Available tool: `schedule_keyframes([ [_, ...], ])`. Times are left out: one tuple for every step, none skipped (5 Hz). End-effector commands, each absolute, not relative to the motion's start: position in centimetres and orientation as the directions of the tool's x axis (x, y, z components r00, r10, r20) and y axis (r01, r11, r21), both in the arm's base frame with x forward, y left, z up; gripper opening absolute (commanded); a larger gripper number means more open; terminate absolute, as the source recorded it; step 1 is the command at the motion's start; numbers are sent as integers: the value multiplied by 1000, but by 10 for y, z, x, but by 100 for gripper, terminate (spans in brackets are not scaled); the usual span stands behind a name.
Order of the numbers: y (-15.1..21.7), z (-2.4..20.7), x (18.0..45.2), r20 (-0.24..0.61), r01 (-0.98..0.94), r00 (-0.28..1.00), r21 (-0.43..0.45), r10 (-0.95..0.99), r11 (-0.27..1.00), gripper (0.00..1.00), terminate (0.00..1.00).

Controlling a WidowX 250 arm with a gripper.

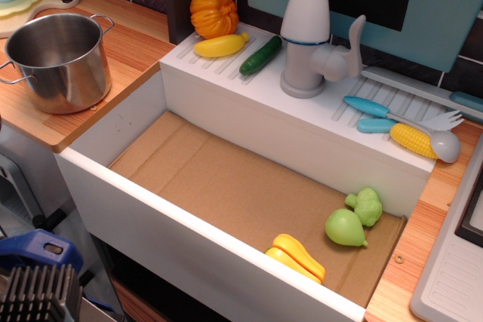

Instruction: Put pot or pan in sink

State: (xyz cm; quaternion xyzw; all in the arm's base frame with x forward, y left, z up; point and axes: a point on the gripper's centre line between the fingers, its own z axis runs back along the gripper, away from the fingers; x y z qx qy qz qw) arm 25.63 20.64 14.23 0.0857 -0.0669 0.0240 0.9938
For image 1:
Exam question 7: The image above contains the green toy broccoli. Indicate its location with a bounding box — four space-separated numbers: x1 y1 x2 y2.
345 187 383 227

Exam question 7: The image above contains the yellow toy bell pepper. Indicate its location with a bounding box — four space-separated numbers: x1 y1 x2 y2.
265 234 326 284

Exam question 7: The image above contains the orange toy pumpkin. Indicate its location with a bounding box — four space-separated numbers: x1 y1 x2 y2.
189 0 238 39

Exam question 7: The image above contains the light wooden board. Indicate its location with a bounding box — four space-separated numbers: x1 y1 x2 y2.
1 0 80 38

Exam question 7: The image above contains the white toy sink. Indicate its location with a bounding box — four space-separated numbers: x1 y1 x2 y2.
57 28 445 321

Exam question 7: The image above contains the grey toy faucet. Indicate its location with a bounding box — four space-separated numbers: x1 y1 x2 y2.
280 0 366 99

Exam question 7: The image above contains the green toy pear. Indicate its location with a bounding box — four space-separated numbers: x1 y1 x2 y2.
325 209 368 247

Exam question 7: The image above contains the stainless steel pot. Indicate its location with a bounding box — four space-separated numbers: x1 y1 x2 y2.
1 13 115 115

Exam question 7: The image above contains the yellow toy banana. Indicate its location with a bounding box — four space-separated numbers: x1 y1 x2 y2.
193 32 250 58

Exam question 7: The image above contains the blue handled toy spoon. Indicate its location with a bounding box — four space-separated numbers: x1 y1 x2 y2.
343 96 461 164

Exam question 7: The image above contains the grey toy stove top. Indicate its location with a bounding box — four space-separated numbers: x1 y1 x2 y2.
410 140 482 321

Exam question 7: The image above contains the yellow toy corn cob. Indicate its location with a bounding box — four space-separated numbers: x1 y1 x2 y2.
389 123 438 159

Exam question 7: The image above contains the green toy cucumber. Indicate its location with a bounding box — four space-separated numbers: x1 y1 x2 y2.
238 35 282 75

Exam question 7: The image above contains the cardboard sheet in sink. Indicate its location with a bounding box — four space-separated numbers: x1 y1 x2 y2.
110 112 406 307

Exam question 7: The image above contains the blue handled toy fork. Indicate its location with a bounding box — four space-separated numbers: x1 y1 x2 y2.
356 110 464 133

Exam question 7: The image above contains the grey finned heat sink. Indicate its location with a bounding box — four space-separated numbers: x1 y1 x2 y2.
1 264 82 321

